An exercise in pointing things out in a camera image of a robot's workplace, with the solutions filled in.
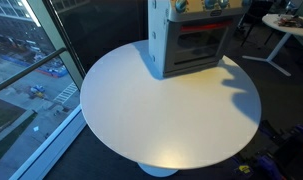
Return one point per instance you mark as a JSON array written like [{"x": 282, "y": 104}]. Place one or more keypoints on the black chair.
[{"x": 257, "y": 13}]

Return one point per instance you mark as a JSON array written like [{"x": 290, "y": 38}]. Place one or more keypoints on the grey window mullion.
[{"x": 57, "y": 43}]

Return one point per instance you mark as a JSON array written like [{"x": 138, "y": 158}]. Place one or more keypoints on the metal window railing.
[{"x": 27, "y": 70}]

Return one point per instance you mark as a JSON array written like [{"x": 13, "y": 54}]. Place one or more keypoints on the yellow label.
[{"x": 245, "y": 169}]

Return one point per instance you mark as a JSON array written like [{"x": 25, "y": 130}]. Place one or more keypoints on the clutter pile on side table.
[{"x": 287, "y": 22}]

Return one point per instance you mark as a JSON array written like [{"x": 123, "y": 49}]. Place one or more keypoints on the white grey toy oven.
[{"x": 197, "y": 50}]

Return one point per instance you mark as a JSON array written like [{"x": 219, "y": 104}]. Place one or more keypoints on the white round side table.
[{"x": 301, "y": 31}]

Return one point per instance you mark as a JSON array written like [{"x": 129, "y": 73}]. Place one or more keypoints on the white window sill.
[{"x": 47, "y": 150}]

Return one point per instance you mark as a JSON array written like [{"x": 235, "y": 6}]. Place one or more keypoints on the white table pedestal base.
[{"x": 157, "y": 171}]

